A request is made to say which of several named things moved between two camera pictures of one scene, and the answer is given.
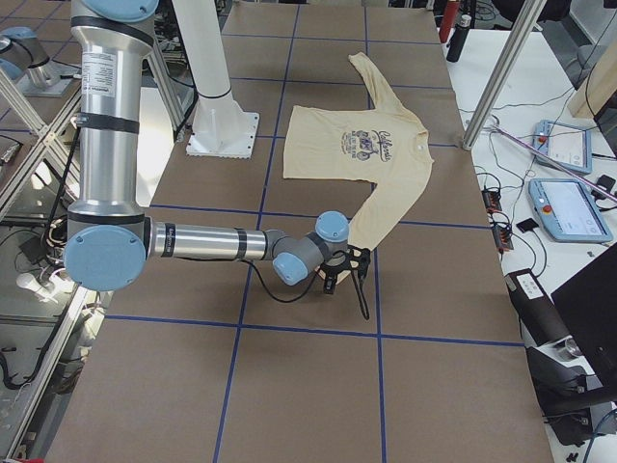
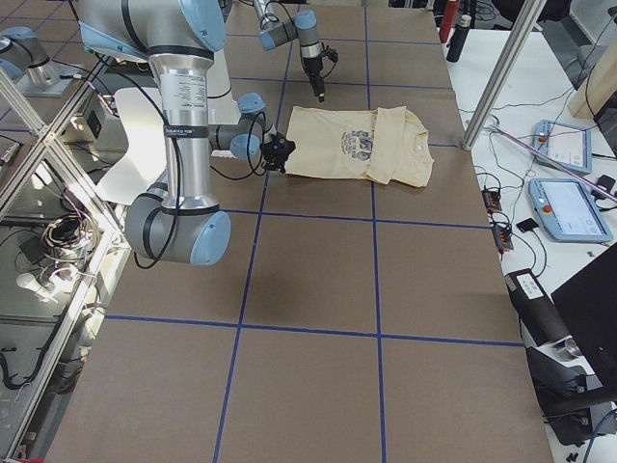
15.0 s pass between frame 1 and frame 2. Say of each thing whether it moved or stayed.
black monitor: stayed
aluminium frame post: stayed
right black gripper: moved
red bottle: stayed
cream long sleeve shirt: moved
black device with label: stayed
